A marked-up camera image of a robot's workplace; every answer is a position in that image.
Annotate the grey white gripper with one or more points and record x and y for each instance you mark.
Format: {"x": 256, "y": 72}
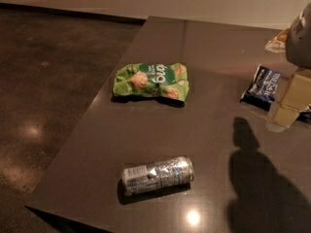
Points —
{"x": 299, "y": 43}

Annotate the blue chip bag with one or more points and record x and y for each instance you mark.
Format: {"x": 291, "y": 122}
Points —
{"x": 267, "y": 87}

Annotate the orange white snack bag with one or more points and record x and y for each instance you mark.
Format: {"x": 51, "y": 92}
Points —
{"x": 278, "y": 43}

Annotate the green chip bag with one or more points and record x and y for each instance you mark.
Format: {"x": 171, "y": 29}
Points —
{"x": 152, "y": 80}

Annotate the silver redbull can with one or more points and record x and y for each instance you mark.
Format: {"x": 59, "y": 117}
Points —
{"x": 157, "y": 175}

